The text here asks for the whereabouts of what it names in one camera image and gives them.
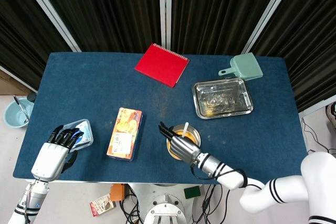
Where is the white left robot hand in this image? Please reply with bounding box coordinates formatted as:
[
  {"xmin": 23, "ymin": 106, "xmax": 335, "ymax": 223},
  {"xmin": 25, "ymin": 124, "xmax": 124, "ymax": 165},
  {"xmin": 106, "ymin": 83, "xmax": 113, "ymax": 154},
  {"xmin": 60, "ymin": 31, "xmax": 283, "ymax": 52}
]
[{"xmin": 30, "ymin": 124, "xmax": 84, "ymax": 182}]

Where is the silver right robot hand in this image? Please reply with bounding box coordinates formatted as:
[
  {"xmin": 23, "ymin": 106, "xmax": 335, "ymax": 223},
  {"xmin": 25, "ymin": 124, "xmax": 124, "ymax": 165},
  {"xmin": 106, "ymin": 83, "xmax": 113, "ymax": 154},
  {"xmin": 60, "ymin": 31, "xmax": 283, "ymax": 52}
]
[{"xmin": 158, "ymin": 121, "xmax": 202, "ymax": 164}]

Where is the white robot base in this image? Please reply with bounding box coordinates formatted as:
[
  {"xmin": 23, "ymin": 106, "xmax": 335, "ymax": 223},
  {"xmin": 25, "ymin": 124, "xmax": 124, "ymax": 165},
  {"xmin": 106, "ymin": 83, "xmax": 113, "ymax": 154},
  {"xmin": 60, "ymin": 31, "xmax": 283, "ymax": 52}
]
[{"xmin": 128, "ymin": 183, "xmax": 203, "ymax": 224}]

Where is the round metal bowl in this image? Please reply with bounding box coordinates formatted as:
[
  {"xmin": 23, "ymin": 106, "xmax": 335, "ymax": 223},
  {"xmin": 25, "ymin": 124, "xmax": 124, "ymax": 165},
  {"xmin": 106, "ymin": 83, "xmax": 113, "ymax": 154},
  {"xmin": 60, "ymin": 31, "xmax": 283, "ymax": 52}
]
[{"xmin": 166, "ymin": 124, "xmax": 202, "ymax": 161}]

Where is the light blue bowl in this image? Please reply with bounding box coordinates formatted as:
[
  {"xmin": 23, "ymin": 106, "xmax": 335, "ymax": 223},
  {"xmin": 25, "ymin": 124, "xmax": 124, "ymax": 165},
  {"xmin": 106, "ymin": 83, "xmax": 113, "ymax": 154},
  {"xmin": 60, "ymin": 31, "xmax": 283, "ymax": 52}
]
[{"xmin": 3, "ymin": 97, "xmax": 35, "ymax": 129}]

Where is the rectangular metal tray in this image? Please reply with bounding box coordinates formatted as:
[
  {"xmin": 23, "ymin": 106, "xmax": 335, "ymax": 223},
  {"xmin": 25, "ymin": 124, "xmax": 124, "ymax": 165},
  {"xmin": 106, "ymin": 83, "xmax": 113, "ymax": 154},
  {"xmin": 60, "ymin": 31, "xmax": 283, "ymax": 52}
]
[{"xmin": 192, "ymin": 77, "xmax": 254, "ymax": 120}]

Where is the green plastic scoop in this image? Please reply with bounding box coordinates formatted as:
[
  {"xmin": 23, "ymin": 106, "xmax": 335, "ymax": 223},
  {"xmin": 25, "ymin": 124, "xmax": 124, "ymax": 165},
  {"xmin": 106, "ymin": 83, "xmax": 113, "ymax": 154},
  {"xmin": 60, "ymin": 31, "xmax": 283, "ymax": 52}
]
[{"xmin": 218, "ymin": 52, "xmax": 264, "ymax": 81}]

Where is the dark green box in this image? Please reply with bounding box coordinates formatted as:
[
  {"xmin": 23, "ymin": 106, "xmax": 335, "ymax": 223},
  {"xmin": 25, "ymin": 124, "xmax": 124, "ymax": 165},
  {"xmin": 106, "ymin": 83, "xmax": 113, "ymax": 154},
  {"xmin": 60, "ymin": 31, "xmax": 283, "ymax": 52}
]
[{"xmin": 183, "ymin": 185, "xmax": 202, "ymax": 200}]

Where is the clear plastic lidded container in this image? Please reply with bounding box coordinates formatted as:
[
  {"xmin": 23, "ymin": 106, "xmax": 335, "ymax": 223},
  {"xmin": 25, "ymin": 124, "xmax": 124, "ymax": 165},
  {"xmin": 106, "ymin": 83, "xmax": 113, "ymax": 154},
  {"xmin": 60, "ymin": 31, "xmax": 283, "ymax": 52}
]
[{"xmin": 60, "ymin": 118, "xmax": 94, "ymax": 153}]

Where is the orange blue cookie box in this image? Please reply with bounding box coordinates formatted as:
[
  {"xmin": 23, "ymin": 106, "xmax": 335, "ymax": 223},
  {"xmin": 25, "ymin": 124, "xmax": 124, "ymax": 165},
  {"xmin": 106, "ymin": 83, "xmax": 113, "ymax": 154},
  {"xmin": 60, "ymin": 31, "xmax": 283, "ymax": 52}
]
[{"xmin": 106, "ymin": 106, "xmax": 143, "ymax": 162}]

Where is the small snack packet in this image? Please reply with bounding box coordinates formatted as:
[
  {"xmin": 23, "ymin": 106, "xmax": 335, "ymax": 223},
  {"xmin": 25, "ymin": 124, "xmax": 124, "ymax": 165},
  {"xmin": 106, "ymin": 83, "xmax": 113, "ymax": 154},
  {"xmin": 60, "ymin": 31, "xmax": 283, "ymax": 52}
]
[{"xmin": 89, "ymin": 194, "xmax": 117, "ymax": 217}]

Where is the blue felt table mat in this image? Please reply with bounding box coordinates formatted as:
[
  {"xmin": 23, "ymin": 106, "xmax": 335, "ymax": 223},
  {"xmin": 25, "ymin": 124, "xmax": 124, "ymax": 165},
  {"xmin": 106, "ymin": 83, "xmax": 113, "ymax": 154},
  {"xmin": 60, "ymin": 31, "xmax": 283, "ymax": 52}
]
[{"xmin": 12, "ymin": 51, "xmax": 315, "ymax": 187}]

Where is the red spiral notebook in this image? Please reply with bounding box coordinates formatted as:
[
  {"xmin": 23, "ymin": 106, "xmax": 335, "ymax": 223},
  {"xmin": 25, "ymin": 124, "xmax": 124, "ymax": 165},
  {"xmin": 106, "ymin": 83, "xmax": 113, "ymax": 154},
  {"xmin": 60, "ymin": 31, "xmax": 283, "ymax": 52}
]
[{"xmin": 134, "ymin": 42, "xmax": 190, "ymax": 89}]

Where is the black pleated curtain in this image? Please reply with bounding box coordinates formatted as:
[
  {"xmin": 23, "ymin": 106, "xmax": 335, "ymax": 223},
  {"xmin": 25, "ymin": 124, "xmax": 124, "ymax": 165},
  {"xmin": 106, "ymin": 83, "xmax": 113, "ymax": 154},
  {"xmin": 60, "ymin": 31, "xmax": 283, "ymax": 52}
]
[
  {"xmin": 31, "ymin": 0, "xmax": 162, "ymax": 53},
  {"xmin": 170, "ymin": 0, "xmax": 287, "ymax": 56},
  {"xmin": 0, "ymin": 0, "xmax": 71, "ymax": 91},
  {"xmin": 250, "ymin": 0, "xmax": 336, "ymax": 113}
]

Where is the black and white shoe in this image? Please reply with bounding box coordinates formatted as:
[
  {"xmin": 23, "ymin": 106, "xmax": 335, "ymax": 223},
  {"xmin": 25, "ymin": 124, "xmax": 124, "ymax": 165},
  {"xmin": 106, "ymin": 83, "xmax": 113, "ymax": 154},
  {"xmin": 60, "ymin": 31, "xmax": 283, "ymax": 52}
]
[{"xmin": 325, "ymin": 102, "xmax": 336, "ymax": 133}]

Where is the black cable bundle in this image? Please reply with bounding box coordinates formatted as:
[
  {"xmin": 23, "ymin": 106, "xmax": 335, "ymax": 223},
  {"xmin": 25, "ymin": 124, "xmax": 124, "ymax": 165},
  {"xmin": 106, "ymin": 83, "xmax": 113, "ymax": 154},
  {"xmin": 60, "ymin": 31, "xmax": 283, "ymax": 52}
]
[
  {"xmin": 115, "ymin": 184, "xmax": 145, "ymax": 224},
  {"xmin": 191, "ymin": 184, "xmax": 232, "ymax": 224}
]

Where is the metal spoon with black handle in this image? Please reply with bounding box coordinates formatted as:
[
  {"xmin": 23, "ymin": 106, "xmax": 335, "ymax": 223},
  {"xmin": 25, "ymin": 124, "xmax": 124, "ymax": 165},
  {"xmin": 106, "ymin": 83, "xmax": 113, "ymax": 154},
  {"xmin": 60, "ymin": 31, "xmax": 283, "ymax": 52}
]
[{"xmin": 13, "ymin": 94, "xmax": 30, "ymax": 124}]

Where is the thin black floor cable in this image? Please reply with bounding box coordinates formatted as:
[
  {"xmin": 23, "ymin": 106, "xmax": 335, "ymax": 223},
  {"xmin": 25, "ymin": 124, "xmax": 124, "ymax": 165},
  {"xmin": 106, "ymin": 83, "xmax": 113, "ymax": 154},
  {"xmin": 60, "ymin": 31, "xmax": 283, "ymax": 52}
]
[{"xmin": 300, "ymin": 116, "xmax": 336, "ymax": 156}]

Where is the white partition post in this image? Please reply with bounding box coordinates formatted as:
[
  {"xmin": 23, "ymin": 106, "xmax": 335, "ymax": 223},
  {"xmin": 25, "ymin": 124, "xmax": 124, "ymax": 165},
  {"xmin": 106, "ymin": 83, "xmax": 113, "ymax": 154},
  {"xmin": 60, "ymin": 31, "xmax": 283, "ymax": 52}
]
[
  {"xmin": 158, "ymin": 0, "xmax": 173, "ymax": 49},
  {"xmin": 241, "ymin": 0, "xmax": 300, "ymax": 54},
  {"xmin": 15, "ymin": 0, "xmax": 81, "ymax": 52}
]

